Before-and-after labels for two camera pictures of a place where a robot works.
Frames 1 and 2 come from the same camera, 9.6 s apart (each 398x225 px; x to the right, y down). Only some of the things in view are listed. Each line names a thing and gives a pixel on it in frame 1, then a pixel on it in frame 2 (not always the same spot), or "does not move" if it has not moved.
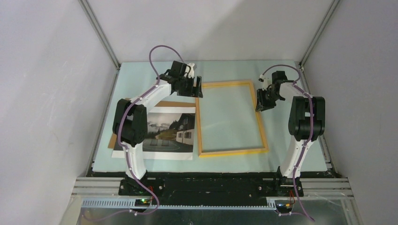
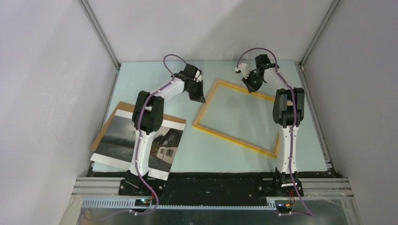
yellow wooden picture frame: x=199 y=110 → x=196 y=126
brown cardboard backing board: x=156 y=103 → x=126 y=107
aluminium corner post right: x=330 y=14 does not move
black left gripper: x=193 y=91 does not move
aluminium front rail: x=312 y=188 does not move
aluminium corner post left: x=100 y=32 does not move
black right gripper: x=262 y=104 → x=251 y=88
